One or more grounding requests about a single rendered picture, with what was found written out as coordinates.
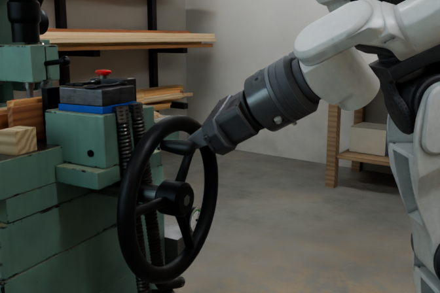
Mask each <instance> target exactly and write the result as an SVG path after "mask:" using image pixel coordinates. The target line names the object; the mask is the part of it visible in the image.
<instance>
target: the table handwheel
mask: <svg viewBox="0 0 440 293"><path fill-rule="evenodd" d="M201 127H202V124H201V123H199V122H198V121H197V120H195V119H194V118H191V117H190V116H185V115H173V116H169V117H166V118H163V119H162V120H160V121H159V122H157V123H156V124H155V125H153V126H152V127H151V128H150V129H149V130H148V131H147V132H146V133H145V134H144V136H143V137H142V138H141V139H140V141H139V143H138V144H137V145H136V147H135V149H134V151H133V153H132V155H131V157H130V159H129V161H128V164H127V166H126V169H125V171H124V175H123V178H122V181H120V182H117V183H115V184H112V185H110V186H107V187H105V188H102V189H100V190H95V189H92V191H93V193H95V194H100V195H105V196H111V197H114V198H118V203H117V233H118V239H119V245H120V249H121V252H122V255H123V257H124V259H125V262H126V263H127V265H128V267H129V268H130V270H131V271H132V272H133V274H135V275H136V276H137V277H138V278H140V279H141V280H142V281H145V282H147V283H151V284H162V283H167V282H170V281H172V280H174V279H175V278H177V277H178V276H180V275H181V274H182V273H183V272H184V271H186V269H187V268H188V267H189V266H190V265H191V264H192V263H193V261H194V260H195V258H196V257H197V256H198V254H199V252H200V250H201V248H202V247H203V245H204V242H205V240H206V238H207V236H208V233H209V230H210V228H211V223H212V221H213V217H214V213H215V208H216V203H217V194H218V183H219V176H218V166H217V157H216V153H214V152H213V151H212V150H211V148H210V147H209V146H208V145H206V146H203V147H201V148H199V150H200V153H201V156H202V161H203V166H204V195H203V200H202V206H201V210H200V215H199V217H198V222H197V224H196V227H195V229H194V231H193V234H192V236H191V233H190V230H189V227H188V224H187V219H186V217H185V215H186V214H187V213H189V211H190V210H191V208H192V206H193V202H194V192H193V189H192V187H191V185H190V184H189V183H187V182H185V181H186V178H187V174H188V171H189V167H190V164H191V160H192V158H193V154H192V155H190V156H184V157H183V160H182V162H181V165H180V168H179V171H178V173H177V177H176V178H175V180H174V181H173V180H165V181H163V182H162V183H161V184H160V185H157V184H150V183H142V182H141V179H142V176H143V173H144V171H145V168H146V166H147V163H148V161H149V159H150V157H151V156H152V154H153V152H154V151H155V149H156V148H157V146H158V145H159V144H160V142H161V141H162V140H164V139H165V138H166V137H167V136H169V134H171V133H174V132H176V131H184V132H186V133H188V134H189V135H192V134H193V133H194V132H195V131H197V130H198V129H200V128H201ZM138 194H139V195H138ZM138 196H139V202H141V203H144V204H141V205H137V206H136V203H137V198H138ZM155 210H158V212H159V213H162V214H165V215H171V216H175V217H176V220H177V223H178V225H179V229H180V230H181V234H182V237H183V241H184V244H185V248H184V249H183V251H182V252H181V253H180V255H179V256H178V257H177V258H176V259H175V260H173V261H172V262H170V263H169V264H167V265H165V266H161V267H156V266H153V265H151V264H150V263H148V261H147V260H146V259H145V257H144V256H143V254H142V252H141V249H140V247H139V243H138V237H137V233H136V217H138V216H141V215H144V214H146V213H149V212H151V211H155Z"/></svg>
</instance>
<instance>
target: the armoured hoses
mask: <svg viewBox="0 0 440 293"><path fill-rule="evenodd" d="M129 110H130V111H131V117H132V121H133V122H132V124H133V126H132V127H133V132H134V133H133V134H134V142H135V144H134V145H135V147H136V145H137V144H138V143H139V141H140V139H141V138H142V137H143V136H144V134H145V133H146V131H145V128H146V127H144V126H145V124H144V112H143V103H142V102H135V103H130V104H128V106H127V105H117V106H114V107H113V113H115V116H116V121H117V123H116V124H117V128H118V129H117V131H118V133H117V135H118V140H119V141H118V143H119V150H120V152H119V154H120V161H121V163H120V164H121V165H122V166H121V168H122V170H121V171H122V176H123V175H124V171H125V169H126V166H127V164H128V161H129V159H130V157H131V155H132V153H133V150H132V148H133V146H132V142H131V141H132V139H131V135H130V134H131V131H130V129H131V128H130V127H129V126H130V124H129V119H130V115H129ZM149 161H150V159H149ZM149 161H148V163H147V166H146V168H145V171H144V173H143V176H142V179H141V182H142V183H150V184H153V182H152V181H153V180H152V176H151V175H152V173H151V169H150V168H151V166H150V162H149ZM156 211H157V210H155V211H151V212H149V213H146V214H144V217H145V223H146V225H145V226H146V230H147V236H148V238H147V239H148V243H149V244H148V245H149V252H150V255H151V256H150V259H151V265H153V266H156V267H161V266H164V261H163V259H164V258H163V254H162V248H161V247H162V245H161V241H160V240H161V238H160V232H159V230H160V229H159V225H158V219H157V218H158V216H157V212H156ZM141 219H142V218H141V216H138V217H136V233H137V240H138V243H139V247H140V249H141V252H142V254H143V256H144V257H145V259H146V256H147V255H146V252H145V249H146V248H145V245H144V244H145V242H144V238H143V237H144V235H143V228H142V226H143V225H142V224H141V223H142V221H141ZM136 286H137V293H175V292H174V291H173V290H172V289H175V288H181V287H183V286H185V279H184V278H183V277H182V276H178V277H177V278H175V279H174V280H172V281H170V282H167V283H162V284H155V286H156V287H157V288H158V289H151V287H150V284H149V283H147V282H145V281H142V280H141V279H140V278H138V277H137V276H136Z"/></svg>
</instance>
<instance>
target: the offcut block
mask: <svg viewBox="0 0 440 293"><path fill-rule="evenodd" d="M34 150H37V138H36V128H35V127H31V126H15V127H11V128H6V129H0V154H8V155H14V156H18V155H21V154H25V153H27V152H31V151H34Z"/></svg>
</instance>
